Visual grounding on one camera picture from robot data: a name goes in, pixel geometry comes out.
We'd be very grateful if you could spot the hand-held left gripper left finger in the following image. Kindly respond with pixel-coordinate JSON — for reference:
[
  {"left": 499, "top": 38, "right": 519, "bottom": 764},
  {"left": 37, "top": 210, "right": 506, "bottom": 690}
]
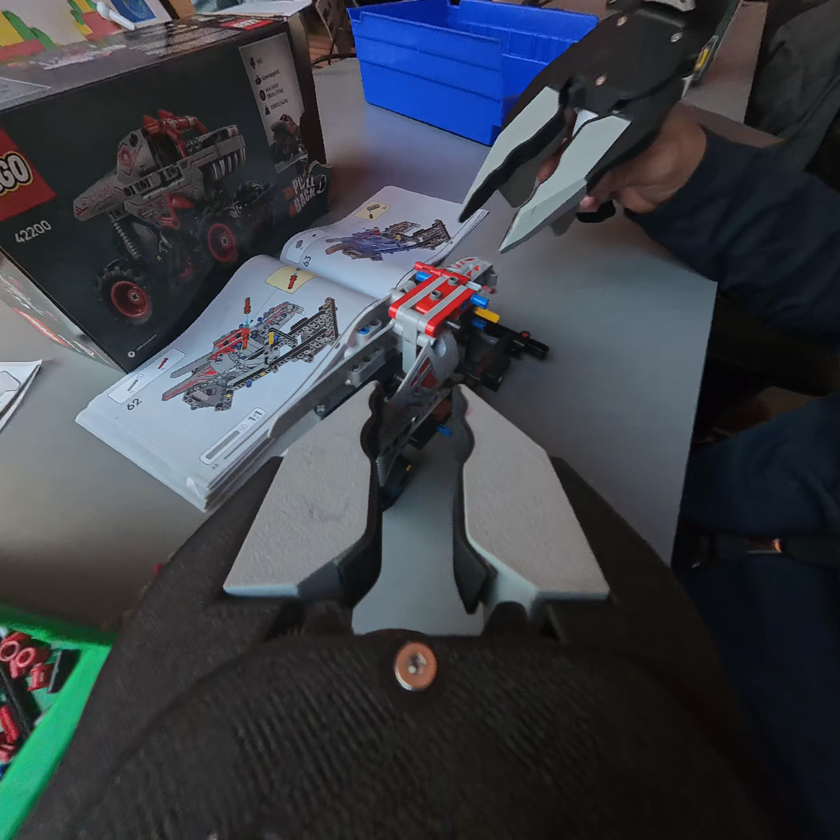
[{"left": 222, "top": 381, "right": 387, "bottom": 608}]

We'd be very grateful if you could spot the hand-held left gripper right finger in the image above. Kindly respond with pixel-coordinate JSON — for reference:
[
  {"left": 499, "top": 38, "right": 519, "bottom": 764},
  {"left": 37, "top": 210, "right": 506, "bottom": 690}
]
[{"left": 451, "top": 385, "right": 611, "bottom": 636}]

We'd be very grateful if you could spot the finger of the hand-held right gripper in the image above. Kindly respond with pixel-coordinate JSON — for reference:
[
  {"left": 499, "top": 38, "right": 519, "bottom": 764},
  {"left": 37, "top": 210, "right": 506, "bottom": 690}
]
[
  {"left": 458, "top": 84, "right": 578, "bottom": 224},
  {"left": 499, "top": 108, "right": 636, "bottom": 256}
]

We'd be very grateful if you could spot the grey red lego truck model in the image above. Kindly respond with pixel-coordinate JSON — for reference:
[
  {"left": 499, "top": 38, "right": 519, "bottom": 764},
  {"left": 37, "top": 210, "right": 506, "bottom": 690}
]
[{"left": 259, "top": 257, "right": 551, "bottom": 509}]

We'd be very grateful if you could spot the green plastic bin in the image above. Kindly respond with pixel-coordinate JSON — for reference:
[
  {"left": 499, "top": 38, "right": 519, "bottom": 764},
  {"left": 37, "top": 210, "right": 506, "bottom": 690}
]
[{"left": 0, "top": 604, "right": 112, "bottom": 840}]

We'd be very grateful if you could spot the person's right forearm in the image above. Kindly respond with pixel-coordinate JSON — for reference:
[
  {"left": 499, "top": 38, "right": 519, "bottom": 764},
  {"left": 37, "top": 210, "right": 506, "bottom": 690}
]
[{"left": 623, "top": 128, "right": 840, "bottom": 329}]

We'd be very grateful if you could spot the open lego instruction booklet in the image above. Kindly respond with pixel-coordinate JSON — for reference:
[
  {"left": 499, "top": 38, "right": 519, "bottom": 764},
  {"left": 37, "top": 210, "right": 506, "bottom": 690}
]
[{"left": 75, "top": 185, "right": 490, "bottom": 513}]

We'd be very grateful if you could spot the pile of loose lego pieces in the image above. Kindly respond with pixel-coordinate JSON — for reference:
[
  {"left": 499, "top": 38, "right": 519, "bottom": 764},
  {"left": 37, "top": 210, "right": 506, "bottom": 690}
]
[{"left": 0, "top": 626, "right": 70, "bottom": 765}]

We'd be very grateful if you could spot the lego sticker sheet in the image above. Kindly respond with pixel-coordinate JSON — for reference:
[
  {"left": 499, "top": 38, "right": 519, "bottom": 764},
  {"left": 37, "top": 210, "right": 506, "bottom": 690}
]
[{"left": 0, "top": 360, "right": 43, "bottom": 431}]

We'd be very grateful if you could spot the black lego truck box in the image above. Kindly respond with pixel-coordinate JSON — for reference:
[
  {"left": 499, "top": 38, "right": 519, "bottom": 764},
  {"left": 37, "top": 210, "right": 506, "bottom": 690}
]
[{"left": 0, "top": 10, "right": 332, "bottom": 374}]

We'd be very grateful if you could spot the person's right hand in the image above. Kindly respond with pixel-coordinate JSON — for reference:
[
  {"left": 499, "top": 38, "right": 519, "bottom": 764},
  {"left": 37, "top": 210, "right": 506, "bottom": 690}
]
[{"left": 538, "top": 105, "right": 710, "bottom": 217}]

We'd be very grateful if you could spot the blue plastic bin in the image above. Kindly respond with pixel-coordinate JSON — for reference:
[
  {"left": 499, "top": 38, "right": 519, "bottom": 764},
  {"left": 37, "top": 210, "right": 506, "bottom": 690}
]
[{"left": 346, "top": 0, "right": 599, "bottom": 147}]

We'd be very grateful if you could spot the cardboard poster board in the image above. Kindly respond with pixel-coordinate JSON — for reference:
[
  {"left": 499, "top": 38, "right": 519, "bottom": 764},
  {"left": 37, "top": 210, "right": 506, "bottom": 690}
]
[{"left": 0, "top": 0, "right": 198, "bottom": 67}]

